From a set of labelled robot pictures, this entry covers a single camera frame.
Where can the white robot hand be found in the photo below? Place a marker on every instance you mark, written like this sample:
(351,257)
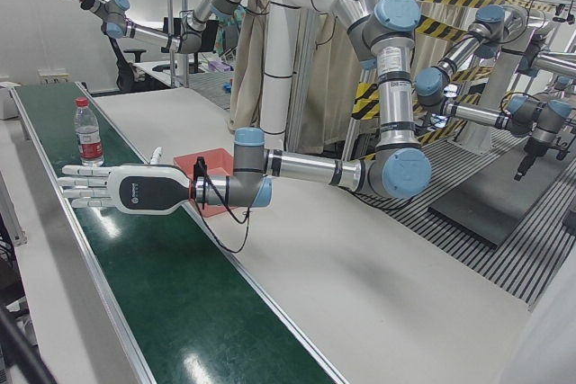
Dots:
(144,188)

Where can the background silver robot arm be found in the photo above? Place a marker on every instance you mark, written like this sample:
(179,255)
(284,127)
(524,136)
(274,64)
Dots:
(553,116)
(450,87)

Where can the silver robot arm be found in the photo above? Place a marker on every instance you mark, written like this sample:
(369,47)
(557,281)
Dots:
(396,87)
(144,33)

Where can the pink plastic basket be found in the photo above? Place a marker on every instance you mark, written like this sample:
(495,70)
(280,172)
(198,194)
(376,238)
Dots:
(211,159)

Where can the small blue object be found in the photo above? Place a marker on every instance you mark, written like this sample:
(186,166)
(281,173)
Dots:
(226,86)

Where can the clear plastic water bottle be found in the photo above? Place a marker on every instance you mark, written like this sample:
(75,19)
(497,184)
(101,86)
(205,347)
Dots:
(89,136)

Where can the green conveyor belt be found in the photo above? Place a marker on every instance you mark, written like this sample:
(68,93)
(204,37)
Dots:
(180,289)

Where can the black office chair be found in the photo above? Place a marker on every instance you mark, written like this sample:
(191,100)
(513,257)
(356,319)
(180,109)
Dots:
(126,74)

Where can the white office desk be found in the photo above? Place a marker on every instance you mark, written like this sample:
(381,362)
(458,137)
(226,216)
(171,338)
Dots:
(153,70)

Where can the metal grating platform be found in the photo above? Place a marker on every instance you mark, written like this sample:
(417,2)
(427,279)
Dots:
(209,87)

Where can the purple box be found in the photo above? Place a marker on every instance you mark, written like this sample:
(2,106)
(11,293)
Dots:
(219,67)

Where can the beige curtain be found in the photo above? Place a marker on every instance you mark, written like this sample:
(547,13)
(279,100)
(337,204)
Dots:
(247,78)

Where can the black monitor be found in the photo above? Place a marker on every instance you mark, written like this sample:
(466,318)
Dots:
(208,38)

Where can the teal patterned cloth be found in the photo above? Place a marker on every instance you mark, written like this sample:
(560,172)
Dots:
(229,33)

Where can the black tripod leg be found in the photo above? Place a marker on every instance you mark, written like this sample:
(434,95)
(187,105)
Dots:
(22,343)

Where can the background black gripper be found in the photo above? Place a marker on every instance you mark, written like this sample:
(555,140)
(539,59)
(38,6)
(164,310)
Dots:
(527,159)

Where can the striped floor platform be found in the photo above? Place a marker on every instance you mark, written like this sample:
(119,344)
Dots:
(540,267)

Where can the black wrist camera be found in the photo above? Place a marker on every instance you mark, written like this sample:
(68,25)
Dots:
(199,177)

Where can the white wall socket strip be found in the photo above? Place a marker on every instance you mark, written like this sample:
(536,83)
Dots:
(53,77)

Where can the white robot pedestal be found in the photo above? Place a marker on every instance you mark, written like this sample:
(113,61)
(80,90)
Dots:
(276,42)

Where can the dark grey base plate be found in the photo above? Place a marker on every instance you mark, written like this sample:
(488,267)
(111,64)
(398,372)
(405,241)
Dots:
(486,208)

